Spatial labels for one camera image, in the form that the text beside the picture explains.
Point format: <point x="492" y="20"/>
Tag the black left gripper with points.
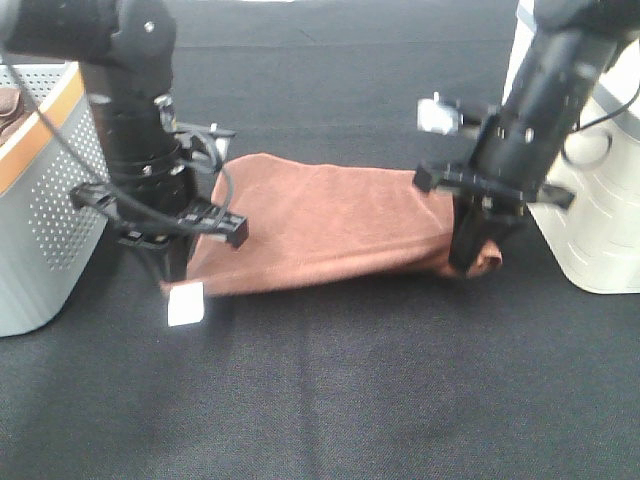
<point x="156" y="197"/>

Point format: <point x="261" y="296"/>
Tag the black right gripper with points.
<point x="507" y="168"/>

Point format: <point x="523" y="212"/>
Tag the brown towel with white tag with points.
<point x="314" y="224"/>

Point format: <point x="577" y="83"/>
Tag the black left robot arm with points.
<point x="124" y="50"/>

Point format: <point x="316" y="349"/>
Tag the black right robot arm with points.
<point x="573" y="45"/>

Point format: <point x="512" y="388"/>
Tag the brown towel in basket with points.
<point x="11" y="112"/>

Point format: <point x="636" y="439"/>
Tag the white slotted basket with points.
<point x="596" y="241"/>

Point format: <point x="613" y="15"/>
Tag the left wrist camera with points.
<point x="203" y="148"/>

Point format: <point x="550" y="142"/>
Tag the grey perforated basket yellow handle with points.
<point x="45" y="243"/>

